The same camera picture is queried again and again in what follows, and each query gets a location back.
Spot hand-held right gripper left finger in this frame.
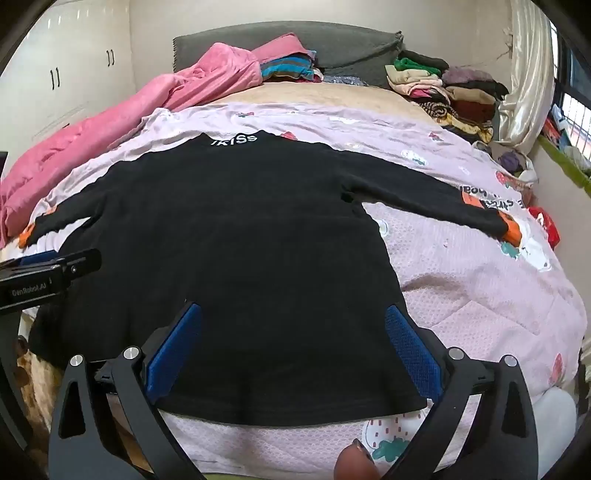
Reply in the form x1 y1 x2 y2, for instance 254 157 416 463
48 302 204 480

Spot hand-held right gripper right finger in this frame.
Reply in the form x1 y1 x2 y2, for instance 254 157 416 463
384 305 539 480

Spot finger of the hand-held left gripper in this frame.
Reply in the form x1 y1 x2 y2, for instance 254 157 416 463
54 248 102 283
0 251 61 269

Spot black sweater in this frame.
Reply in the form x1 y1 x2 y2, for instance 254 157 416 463
18 130 522 428

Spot floral bag of clothes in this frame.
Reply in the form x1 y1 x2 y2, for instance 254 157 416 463
496 148 539 195

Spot pile of folded clothes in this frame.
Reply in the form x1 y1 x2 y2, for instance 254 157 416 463
385 50 511 144

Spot colourful striped folded clothes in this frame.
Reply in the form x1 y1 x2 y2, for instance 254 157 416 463
259 50 324 84

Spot person's right hand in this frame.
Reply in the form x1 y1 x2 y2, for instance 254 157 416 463
335 438 375 480

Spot fluffy tan plush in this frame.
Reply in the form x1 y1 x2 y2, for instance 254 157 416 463
16 337 61 416

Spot pink strawberry printed quilt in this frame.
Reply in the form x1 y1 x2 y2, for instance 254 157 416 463
9 104 589 480

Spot pink blanket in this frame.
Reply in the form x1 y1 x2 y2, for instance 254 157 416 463
0 32 305 250

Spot red plastic bag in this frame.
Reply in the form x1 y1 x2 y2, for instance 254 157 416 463
529 206 561 250

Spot white wardrobe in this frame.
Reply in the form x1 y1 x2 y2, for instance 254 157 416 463
0 0 139 153

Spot green sill cover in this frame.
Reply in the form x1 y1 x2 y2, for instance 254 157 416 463
538 134 591 188

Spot heap of mixed clutter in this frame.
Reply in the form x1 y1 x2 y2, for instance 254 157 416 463
540 104 591 174

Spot beige bed sheet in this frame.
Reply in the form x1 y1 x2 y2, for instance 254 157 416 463
203 80 435 121

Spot grey patterned cloth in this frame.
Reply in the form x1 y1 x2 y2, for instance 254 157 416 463
323 74 370 87

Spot barred window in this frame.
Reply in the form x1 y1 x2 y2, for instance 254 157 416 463
551 28 591 153

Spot cream curtain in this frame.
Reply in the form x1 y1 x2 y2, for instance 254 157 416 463
496 0 555 153

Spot grey padded headboard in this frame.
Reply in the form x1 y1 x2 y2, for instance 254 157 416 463
173 21 407 86

